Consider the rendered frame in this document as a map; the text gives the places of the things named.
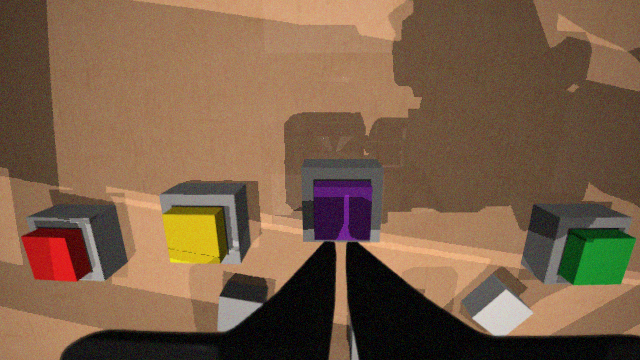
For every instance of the yellow button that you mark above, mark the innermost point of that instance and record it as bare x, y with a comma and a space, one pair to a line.
206, 223

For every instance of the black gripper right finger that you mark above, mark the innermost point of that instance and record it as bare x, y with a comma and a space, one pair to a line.
391, 320

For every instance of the blue button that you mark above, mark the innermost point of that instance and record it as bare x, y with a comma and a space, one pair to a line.
352, 346

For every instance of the red button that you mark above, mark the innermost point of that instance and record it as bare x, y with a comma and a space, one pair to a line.
75, 242

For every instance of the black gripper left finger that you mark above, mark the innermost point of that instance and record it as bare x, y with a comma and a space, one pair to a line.
295, 324

